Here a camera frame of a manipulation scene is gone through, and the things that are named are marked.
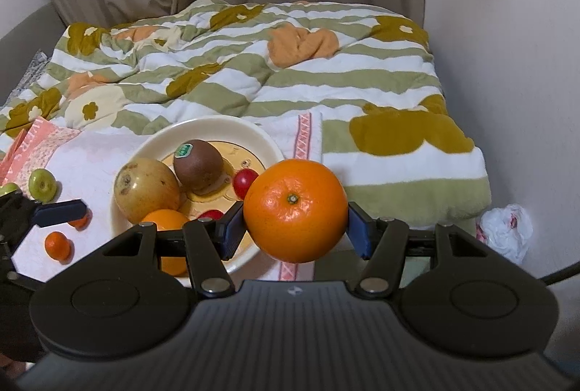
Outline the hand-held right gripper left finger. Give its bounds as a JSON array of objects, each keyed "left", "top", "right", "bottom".
[{"left": 103, "top": 201, "right": 248, "bottom": 299}]

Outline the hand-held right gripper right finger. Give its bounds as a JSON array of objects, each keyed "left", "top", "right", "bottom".
[{"left": 347, "top": 201, "right": 489, "bottom": 300}]

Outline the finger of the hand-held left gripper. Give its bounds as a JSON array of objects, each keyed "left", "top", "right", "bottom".
[
  {"left": 0, "top": 237, "right": 45, "bottom": 289},
  {"left": 33, "top": 199, "right": 88, "bottom": 227}
]

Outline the large orange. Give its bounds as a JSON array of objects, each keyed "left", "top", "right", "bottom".
[
  {"left": 243, "top": 159, "right": 350, "bottom": 264},
  {"left": 138, "top": 209, "right": 191, "bottom": 278}
]

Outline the brown kiwi with green sticker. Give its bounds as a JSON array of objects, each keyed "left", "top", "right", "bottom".
[{"left": 173, "top": 139, "right": 224, "bottom": 193}]

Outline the yellow pear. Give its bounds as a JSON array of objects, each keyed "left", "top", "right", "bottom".
[{"left": 113, "top": 158, "right": 182, "bottom": 224}]

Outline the cream plate with bear print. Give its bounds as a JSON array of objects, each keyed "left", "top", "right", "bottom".
[{"left": 110, "top": 116, "right": 285, "bottom": 277}]

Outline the pink floral tablecloth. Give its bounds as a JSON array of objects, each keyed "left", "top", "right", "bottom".
[{"left": 0, "top": 112, "right": 325, "bottom": 284}]

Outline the green striped floral blanket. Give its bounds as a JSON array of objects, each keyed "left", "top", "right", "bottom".
[{"left": 0, "top": 0, "right": 493, "bottom": 233}]

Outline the white plastic bag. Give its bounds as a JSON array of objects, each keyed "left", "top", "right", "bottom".
[{"left": 476, "top": 203, "right": 534, "bottom": 265}]

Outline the grey patterned sheet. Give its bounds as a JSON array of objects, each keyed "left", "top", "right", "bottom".
[{"left": 9, "top": 50, "right": 51, "bottom": 95}]

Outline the grey upholstered headboard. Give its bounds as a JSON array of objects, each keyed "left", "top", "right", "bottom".
[{"left": 0, "top": 1, "right": 66, "bottom": 107}]

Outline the black cable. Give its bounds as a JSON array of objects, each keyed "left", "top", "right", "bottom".
[{"left": 541, "top": 259, "right": 580, "bottom": 285}]

